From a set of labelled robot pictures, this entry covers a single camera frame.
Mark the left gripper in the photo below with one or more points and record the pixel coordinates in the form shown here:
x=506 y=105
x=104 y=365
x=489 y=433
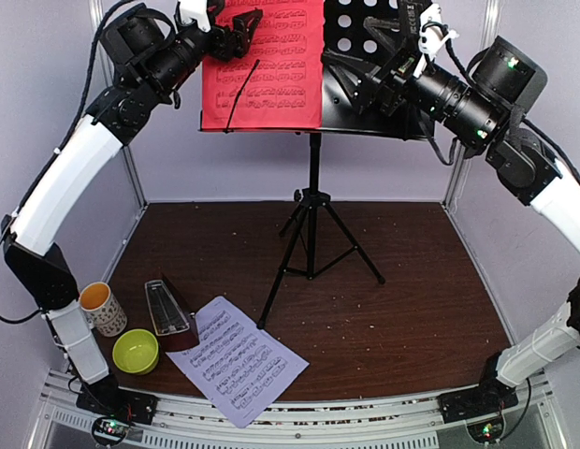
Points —
x=240 y=39

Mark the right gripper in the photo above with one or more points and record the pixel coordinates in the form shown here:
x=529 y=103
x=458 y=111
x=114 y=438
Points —
x=396 y=73

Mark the black music stand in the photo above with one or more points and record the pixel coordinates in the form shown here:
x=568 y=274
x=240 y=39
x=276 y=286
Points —
x=300 y=255

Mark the red sheet music page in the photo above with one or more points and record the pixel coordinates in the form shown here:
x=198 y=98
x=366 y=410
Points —
x=278 y=85

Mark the wooden metronome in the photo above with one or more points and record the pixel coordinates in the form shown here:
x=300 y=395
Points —
x=173 y=321

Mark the white sheet music page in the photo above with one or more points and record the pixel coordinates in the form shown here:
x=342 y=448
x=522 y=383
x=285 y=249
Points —
x=238 y=367

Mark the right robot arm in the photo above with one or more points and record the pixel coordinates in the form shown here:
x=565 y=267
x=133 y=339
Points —
x=484 y=104

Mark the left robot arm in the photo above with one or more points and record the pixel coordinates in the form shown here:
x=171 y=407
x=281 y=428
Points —
x=153 y=55

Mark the patterned mug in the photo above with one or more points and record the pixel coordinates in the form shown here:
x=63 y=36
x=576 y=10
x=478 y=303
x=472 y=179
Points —
x=104 y=310

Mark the green bowl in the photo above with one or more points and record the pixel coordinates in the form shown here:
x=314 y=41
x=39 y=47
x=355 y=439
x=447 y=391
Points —
x=136 y=352

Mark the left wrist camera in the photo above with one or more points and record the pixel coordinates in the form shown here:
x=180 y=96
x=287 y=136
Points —
x=201 y=13

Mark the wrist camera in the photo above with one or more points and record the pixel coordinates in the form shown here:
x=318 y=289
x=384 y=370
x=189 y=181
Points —
x=424 y=32
x=201 y=13

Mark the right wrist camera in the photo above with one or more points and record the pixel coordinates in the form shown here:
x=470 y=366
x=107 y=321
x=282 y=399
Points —
x=424 y=32

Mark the right aluminium frame post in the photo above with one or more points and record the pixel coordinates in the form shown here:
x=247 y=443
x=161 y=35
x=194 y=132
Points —
x=488 y=29

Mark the aluminium frame post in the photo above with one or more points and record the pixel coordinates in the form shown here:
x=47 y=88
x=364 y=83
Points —
x=488 y=29
x=104 y=70

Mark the left aluminium frame post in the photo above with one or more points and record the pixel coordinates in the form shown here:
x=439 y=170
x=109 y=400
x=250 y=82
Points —
x=104 y=70

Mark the front aluminium rail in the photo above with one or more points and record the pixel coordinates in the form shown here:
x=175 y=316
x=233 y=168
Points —
x=406 y=421

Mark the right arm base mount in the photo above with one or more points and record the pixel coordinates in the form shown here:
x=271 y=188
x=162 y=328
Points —
x=481 y=408

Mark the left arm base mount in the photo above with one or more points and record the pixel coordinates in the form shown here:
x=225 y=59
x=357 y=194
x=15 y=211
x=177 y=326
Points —
x=119 y=412

